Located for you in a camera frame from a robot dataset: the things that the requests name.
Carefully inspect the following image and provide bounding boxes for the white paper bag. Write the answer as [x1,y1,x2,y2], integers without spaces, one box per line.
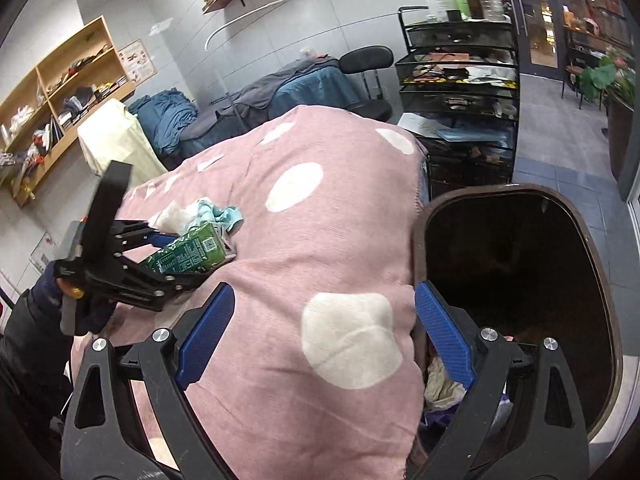
[148,200,198,235]

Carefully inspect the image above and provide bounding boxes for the green tissue pack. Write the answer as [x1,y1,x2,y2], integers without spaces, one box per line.
[140,222,227,274]

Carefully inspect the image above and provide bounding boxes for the light blue cloth wad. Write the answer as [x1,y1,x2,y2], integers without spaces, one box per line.
[188,197,244,234]

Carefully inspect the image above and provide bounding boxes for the white paper towel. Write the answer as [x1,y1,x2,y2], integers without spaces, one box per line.
[424,356,466,412]

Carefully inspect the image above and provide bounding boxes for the dark brown trash bin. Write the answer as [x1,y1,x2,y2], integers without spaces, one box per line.
[412,184,622,450]

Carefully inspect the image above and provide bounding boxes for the left hand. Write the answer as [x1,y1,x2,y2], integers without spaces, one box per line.
[32,262,116,336]

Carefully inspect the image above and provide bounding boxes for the massage bed with blue cover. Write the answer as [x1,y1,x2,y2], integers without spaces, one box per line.
[128,56,360,169]

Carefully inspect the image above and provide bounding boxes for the cream cloth draped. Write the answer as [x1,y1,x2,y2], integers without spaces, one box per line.
[77,99,166,186]

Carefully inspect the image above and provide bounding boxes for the pink polka dot blanket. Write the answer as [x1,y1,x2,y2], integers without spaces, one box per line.
[103,106,423,479]

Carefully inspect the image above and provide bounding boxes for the black round stool chair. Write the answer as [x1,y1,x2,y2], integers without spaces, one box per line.
[338,44,394,122]

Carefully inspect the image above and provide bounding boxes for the potted green plant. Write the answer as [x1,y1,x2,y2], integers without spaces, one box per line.
[578,48,636,181]

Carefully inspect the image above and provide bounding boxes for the wooden cubby wall shelf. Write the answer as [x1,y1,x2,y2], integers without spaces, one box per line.
[1,16,136,207]

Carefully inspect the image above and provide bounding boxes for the wall poster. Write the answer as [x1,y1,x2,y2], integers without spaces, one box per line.
[118,39,157,86]

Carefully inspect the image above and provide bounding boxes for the black wire trolley cart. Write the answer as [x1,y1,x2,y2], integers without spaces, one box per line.
[395,6,521,197]

